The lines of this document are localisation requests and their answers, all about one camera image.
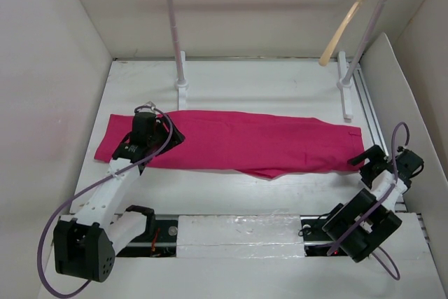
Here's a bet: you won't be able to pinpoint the beige wooden hanger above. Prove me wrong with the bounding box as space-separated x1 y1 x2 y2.
318 0 364 67

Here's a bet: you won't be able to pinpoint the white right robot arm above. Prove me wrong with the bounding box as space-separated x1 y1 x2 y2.
321 145 424 263

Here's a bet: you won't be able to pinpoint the pink trousers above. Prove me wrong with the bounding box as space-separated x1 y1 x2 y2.
93 109 365 181

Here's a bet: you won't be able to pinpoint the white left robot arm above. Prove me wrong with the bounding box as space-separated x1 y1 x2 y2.
53 110 185 282

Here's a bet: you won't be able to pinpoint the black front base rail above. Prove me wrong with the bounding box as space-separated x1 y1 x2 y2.
121 214 332 259

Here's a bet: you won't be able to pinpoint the aluminium side rail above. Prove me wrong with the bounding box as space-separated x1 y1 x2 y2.
353 65 407 212

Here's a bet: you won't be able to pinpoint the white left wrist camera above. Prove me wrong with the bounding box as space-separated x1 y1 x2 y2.
134 101 156 113

